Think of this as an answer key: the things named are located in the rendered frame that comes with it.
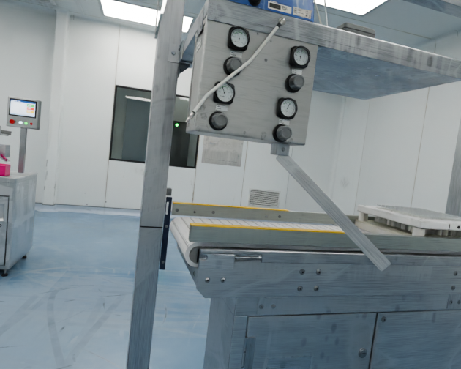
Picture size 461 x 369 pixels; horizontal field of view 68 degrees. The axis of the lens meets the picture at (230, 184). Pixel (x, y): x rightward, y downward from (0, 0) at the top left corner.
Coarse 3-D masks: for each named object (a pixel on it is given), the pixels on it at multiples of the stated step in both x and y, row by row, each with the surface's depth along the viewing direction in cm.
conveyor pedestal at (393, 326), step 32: (224, 320) 80; (256, 320) 76; (288, 320) 79; (320, 320) 81; (352, 320) 84; (384, 320) 86; (416, 320) 90; (448, 320) 93; (224, 352) 78; (256, 352) 77; (288, 352) 79; (320, 352) 82; (352, 352) 85; (384, 352) 88; (416, 352) 91; (448, 352) 94
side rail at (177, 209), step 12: (180, 204) 91; (204, 216) 93; (216, 216) 94; (228, 216) 95; (240, 216) 96; (252, 216) 97; (264, 216) 98; (276, 216) 99; (288, 216) 100; (300, 216) 101; (312, 216) 102; (324, 216) 104; (348, 216) 106; (372, 216) 110
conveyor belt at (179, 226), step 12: (180, 228) 79; (312, 228) 96; (324, 228) 98; (336, 228) 100; (180, 240) 73; (384, 252) 80; (396, 252) 81; (408, 252) 82; (420, 252) 83; (432, 252) 84; (444, 252) 85; (456, 252) 86; (192, 264) 67
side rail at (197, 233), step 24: (192, 240) 65; (216, 240) 66; (240, 240) 67; (264, 240) 69; (288, 240) 70; (312, 240) 72; (336, 240) 74; (384, 240) 77; (408, 240) 79; (432, 240) 82; (456, 240) 84
